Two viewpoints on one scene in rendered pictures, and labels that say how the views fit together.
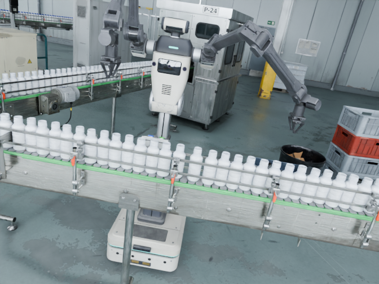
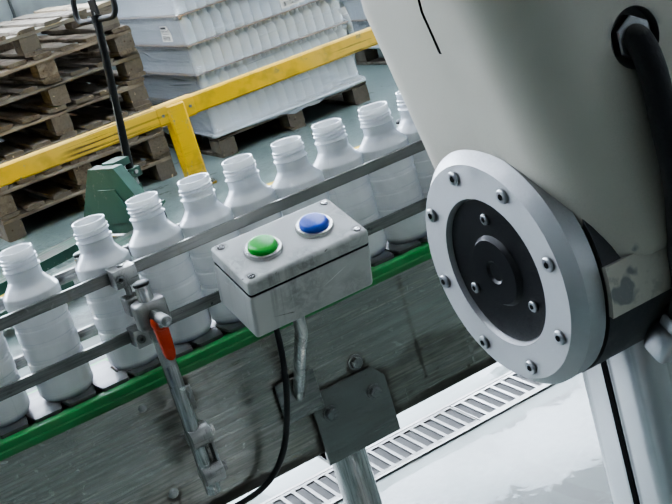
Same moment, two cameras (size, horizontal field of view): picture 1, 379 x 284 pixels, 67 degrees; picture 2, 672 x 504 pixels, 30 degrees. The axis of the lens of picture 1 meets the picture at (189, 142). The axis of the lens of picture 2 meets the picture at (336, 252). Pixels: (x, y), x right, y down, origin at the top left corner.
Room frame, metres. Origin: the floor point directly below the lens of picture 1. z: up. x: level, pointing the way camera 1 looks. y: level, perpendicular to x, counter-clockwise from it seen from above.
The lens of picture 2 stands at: (2.50, -0.32, 1.46)
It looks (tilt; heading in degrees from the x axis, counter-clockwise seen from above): 17 degrees down; 154
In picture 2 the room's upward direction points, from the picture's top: 17 degrees counter-clockwise
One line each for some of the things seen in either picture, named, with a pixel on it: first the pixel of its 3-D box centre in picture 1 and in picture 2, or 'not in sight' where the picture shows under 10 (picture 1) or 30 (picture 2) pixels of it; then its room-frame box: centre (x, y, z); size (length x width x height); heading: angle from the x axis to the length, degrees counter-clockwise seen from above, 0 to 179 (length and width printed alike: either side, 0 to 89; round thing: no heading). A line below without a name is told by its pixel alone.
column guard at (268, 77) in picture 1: (268, 79); not in sight; (8.76, -2.00, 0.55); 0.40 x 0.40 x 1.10; 88
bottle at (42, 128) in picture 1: (43, 137); not in sight; (1.24, 0.69, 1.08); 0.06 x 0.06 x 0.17
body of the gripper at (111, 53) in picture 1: (111, 52); not in sight; (1.39, 0.43, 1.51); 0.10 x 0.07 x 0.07; 178
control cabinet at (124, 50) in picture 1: (116, 43); not in sight; (7.89, 2.33, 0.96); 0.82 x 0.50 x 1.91; 160
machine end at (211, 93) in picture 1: (201, 65); not in sight; (5.73, 0.02, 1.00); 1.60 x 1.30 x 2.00; 160
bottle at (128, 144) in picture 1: (128, 151); (305, 208); (1.24, 0.28, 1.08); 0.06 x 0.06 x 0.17
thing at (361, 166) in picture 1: (360, 160); not in sight; (3.11, -1.97, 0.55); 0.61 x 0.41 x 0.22; 95
